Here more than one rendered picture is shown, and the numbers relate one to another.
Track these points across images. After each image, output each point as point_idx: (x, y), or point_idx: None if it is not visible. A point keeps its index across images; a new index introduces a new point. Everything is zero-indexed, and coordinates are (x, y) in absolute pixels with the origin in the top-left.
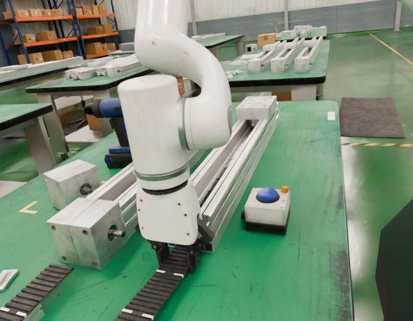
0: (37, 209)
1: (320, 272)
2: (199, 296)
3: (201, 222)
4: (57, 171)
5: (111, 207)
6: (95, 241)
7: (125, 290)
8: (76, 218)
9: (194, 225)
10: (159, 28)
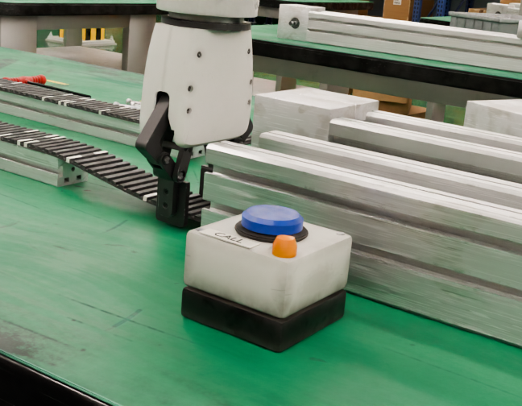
0: None
1: (7, 307)
2: (100, 217)
3: (159, 113)
4: None
5: (309, 105)
6: (254, 126)
7: None
8: (297, 93)
9: (146, 100)
10: None
